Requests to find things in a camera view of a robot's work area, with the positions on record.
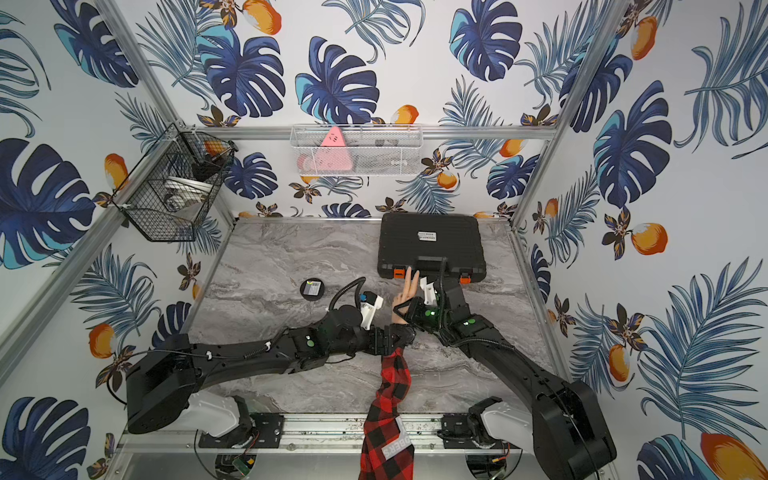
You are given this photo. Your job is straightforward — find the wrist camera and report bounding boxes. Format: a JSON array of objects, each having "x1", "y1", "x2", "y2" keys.
[
  {"x1": 359, "y1": 291, "x2": 384, "y2": 330},
  {"x1": 419, "y1": 277, "x2": 437, "y2": 307}
]

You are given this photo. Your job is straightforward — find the pink triangular object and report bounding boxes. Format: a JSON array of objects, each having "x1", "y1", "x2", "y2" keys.
[{"x1": 297, "y1": 126, "x2": 354, "y2": 173}]

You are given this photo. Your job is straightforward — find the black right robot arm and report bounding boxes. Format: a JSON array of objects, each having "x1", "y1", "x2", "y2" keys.
[{"x1": 393, "y1": 296, "x2": 617, "y2": 479}]

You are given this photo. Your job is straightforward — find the black wire basket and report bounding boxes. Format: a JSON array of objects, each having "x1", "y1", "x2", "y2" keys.
[{"x1": 110, "y1": 124, "x2": 238, "y2": 243}]

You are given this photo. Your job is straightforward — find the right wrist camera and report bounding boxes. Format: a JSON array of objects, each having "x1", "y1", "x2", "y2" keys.
[{"x1": 419, "y1": 277, "x2": 437, "y2": 307}]

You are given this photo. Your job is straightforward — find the red plaid sleeved forearm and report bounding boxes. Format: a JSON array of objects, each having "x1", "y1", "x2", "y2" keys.
[{"x1": 358, "y1": 348, "x2": 415, "y2": 480}]

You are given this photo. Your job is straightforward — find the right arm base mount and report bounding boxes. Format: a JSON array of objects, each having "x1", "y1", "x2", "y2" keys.
[{"x1": 436, "y1": 413, "x2": 518, "y2": 450}]

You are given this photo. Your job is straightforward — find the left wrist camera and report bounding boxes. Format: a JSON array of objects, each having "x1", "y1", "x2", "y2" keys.
[{"x1": 359, "y1": 291, "x2": 384, "y2": 330}]

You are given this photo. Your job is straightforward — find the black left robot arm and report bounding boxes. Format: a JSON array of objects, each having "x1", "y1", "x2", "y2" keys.
[{"x1": 127, "y1": 305, "x2": 415, "y2": 435}]

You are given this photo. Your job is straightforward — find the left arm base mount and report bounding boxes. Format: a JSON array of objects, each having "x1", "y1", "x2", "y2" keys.
[{"x1": 196, "y1": 413, "x2": 285, "y2": 449}]

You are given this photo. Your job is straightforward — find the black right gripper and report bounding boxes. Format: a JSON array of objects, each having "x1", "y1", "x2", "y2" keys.
[{"x1": 392, "y1": 296, "x2": 450, "y2": 332}]

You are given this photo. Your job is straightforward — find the black plastic tool case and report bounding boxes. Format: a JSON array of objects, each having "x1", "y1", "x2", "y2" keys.
[{"x1": 376, "y1": 213, "x2": 487, "y2": 284}]

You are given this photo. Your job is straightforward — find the round black disc gadget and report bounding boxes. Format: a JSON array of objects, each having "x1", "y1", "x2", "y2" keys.
[{"x1": 299, "y1": 278, "x2": 326, "y2": 302}]

